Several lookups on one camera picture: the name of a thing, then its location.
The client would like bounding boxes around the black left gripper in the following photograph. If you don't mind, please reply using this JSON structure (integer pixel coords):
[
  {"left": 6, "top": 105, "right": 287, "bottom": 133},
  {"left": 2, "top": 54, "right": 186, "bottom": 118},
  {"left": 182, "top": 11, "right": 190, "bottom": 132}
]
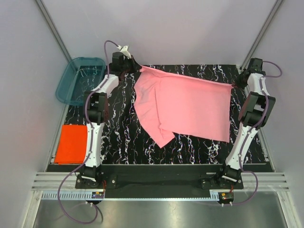
[{"left": 121, "top": 55, "right": 141, "bottom": 74}]

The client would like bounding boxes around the pink t shirt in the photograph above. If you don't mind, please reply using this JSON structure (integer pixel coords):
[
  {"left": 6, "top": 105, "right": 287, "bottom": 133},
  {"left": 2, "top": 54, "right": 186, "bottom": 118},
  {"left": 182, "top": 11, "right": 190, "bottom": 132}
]
[{"left": 134, "top": 66, "right": 232, "bottom": 148}]

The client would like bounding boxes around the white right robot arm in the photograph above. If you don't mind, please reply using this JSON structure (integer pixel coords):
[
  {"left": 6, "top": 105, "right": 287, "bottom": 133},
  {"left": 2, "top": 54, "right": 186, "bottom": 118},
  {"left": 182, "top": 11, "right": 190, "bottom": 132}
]
[{"left": 215, "top": 68, "right": 276, "bottom": 188}]

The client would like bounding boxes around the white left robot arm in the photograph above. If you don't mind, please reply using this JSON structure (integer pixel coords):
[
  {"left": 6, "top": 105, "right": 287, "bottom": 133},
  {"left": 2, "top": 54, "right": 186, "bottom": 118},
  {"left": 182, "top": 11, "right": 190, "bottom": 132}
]
[{"left": 79, "top": 51, "right": 141, "bottom": 188}]

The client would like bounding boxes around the teal plastic bin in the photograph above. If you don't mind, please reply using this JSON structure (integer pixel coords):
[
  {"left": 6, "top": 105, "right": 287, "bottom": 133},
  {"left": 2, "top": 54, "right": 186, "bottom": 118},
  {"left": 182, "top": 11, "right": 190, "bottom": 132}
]
[{"left": 56, "top": 57, "right": 105, "bottom": 106}]

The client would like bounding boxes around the folded orange t shirt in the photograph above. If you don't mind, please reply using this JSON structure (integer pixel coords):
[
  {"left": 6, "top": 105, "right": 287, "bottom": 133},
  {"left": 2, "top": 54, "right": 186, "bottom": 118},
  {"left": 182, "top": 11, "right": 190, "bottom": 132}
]
[{"left": 54, "top": 124, "right": 87, "bottom": 165}]

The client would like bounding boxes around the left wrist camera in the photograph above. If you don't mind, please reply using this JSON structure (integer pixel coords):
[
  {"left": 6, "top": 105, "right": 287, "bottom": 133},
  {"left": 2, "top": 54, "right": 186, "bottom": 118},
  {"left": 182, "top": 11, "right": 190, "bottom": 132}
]
[{"left": 116, "top": 45, "right": 132, "bottom": 59}]

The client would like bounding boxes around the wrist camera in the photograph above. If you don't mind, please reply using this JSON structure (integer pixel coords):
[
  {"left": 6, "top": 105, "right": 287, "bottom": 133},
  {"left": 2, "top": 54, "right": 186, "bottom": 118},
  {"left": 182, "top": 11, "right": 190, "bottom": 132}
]
[
  {"left": 247, "top": 58, "right": 263, "bottom": 74},
  {"left": 116, "top": 45, "right": 132, "bottom": 59}
]

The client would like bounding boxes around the right aluminium frame post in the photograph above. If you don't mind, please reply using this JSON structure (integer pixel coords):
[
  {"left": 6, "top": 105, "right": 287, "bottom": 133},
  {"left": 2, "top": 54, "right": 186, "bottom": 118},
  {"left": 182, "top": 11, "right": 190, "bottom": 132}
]
[{"left": 239, "top": 0, "right": 284, "bottom": 70}]

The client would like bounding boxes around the aluminium frame post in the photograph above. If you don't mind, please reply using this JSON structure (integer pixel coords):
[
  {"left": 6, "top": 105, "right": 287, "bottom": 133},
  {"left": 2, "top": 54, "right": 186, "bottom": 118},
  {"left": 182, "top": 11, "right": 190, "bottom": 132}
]
[
  {"left": 239, "top": 0, "right": 284, "bottom": 70},
  {"left": 34, "top": 0, "right": 72, "bottom": 62}
]

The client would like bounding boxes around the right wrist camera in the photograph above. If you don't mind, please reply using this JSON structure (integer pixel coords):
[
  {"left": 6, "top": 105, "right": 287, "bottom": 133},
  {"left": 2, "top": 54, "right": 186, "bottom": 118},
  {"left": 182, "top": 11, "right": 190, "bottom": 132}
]
[{"left": 247, "top": 58, "right": 263, "bottom": 74}]

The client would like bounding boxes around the left aluminium frame post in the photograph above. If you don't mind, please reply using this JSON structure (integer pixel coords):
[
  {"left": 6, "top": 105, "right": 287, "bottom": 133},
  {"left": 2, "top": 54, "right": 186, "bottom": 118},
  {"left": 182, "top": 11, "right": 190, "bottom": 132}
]
[{"left": 34, "top": 0, "right": 72, "bottom": 62}]

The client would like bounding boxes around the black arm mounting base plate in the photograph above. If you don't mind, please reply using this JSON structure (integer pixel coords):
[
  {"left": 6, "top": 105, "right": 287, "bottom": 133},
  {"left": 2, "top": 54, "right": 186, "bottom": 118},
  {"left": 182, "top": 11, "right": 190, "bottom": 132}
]
[{"left": 46, "top": 163, "right": 274, "bottom": 199}]

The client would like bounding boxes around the white slotted cable duct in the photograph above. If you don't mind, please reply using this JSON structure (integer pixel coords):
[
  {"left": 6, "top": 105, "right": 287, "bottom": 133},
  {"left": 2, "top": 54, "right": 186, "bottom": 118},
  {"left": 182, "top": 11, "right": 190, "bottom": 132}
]
[{"left": 42, "top": 190, "right": 233, "bottom": 201}]

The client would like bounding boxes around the aluminium rail crossbar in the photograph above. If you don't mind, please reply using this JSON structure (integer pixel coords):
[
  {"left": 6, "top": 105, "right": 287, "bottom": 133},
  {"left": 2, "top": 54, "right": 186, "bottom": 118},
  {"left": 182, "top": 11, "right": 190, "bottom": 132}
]
[{"left": 31, "top": 172, "right": 289, "bottom": 191}]

